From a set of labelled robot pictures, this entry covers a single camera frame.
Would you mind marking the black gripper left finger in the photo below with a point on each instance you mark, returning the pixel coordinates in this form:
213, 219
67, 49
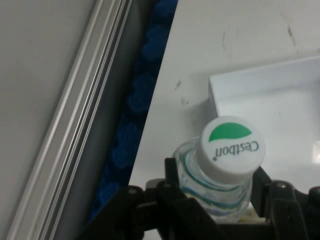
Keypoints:
155, 212

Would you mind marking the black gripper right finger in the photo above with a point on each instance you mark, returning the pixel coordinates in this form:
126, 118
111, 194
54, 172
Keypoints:
290, 210

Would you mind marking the water bottle green label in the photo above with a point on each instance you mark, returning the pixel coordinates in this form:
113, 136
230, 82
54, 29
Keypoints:
232, 147

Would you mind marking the white and blue cardboard box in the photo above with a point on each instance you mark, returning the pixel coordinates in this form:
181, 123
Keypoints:
275, 105

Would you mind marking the blue bubble wrap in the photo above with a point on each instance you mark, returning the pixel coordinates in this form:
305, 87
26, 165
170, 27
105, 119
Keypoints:
140, 95

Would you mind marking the aluminium frame rail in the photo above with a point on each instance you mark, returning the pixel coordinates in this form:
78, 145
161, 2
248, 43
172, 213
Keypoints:
75, 100

